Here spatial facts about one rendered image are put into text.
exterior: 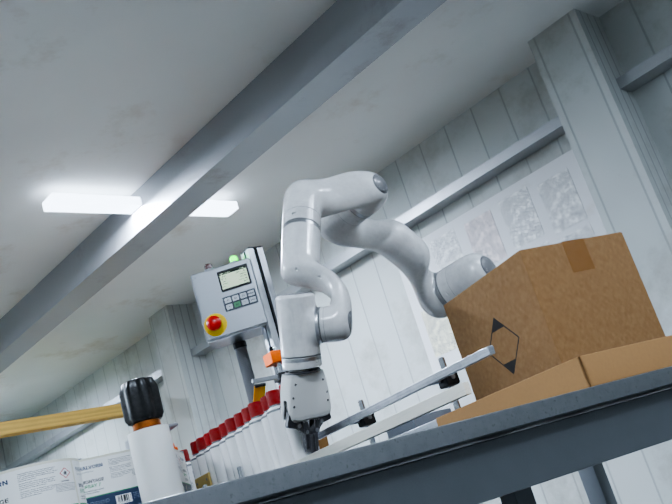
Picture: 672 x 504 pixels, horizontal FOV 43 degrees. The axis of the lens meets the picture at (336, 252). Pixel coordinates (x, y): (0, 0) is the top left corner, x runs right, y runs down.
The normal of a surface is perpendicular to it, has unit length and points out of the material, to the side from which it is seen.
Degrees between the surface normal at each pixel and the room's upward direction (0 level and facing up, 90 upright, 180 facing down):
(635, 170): 90
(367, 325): 90
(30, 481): 90
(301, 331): 108
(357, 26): 90
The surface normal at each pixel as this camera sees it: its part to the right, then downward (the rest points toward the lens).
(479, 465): 0.47, -0.40
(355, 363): -0.72, 0.00
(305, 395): 0.49, -0.04
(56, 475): 0.70, -0.40
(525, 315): -0.90, 0.14
